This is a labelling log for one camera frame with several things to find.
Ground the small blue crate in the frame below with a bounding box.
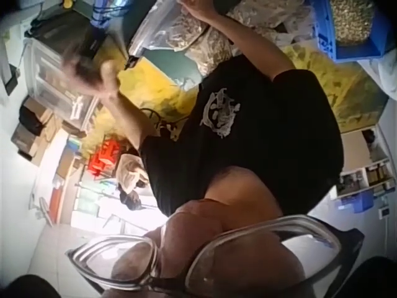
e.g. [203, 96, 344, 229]
[337, 189, 375, 214]

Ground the yellow plastic sack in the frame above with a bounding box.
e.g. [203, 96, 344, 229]
[81, 43, 390, 150]

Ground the clear plastic drawer cabinet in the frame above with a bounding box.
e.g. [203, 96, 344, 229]
[23, 37, 100, 125]

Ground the person's left hand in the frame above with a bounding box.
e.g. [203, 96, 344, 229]
[60, 43, 121, 101]

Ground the blue crate of dried herbs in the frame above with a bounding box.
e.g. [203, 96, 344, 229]
[308, 0, 396, 63]

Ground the white shelf unit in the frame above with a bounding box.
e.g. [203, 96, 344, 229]
[329, 125, 397, 199]

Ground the red plastic crate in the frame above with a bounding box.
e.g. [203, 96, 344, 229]
[87, 138, 122, 178]

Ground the black cable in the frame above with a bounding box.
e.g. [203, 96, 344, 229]
[138, 107, 181, 141]

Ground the heap of herb bags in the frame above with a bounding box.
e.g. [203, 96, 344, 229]
[225, 0, 320, 47]

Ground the stack of cardboard boxes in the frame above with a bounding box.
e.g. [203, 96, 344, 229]
[10, 95, 63, 166]

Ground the person's right hand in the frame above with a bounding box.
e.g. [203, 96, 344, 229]
[179, 0, 215, 14]

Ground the black machine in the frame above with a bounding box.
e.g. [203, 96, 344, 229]
[25, 8, 110, 59]

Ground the clear zip bag of herbs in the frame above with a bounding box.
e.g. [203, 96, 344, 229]
[127, 0, 209, 58]

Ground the clear bag of dried herbs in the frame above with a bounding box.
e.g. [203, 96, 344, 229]
[184, 27, 234, 77]

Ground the white cloth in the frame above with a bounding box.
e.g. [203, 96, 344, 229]
[357, 46, 397, 103]

